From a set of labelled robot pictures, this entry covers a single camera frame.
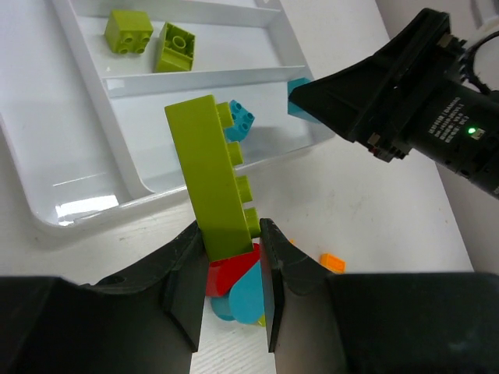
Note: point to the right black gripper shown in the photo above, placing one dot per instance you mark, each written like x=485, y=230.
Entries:
x=418, y=92

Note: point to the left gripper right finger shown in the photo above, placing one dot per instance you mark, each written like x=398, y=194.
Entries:
x=283, y=267

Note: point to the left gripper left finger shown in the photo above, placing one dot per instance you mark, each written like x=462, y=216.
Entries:
x=179, y=269

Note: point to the red lego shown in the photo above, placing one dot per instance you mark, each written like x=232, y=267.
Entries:
x=223, y=274

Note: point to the teal rounded lego brick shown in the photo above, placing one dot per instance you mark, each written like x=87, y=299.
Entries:
x=244, y=303

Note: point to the teal square lego brick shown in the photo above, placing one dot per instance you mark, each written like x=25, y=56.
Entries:
x=242, y=122

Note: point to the lime green lego brick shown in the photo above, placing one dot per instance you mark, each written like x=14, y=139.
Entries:
x=175, y=50
x=128, y=31

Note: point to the small orange lego brick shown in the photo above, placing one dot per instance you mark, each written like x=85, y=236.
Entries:
x=332, y=263

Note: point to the white divided sorting tray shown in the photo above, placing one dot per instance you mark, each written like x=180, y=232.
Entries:
x=84, y=128

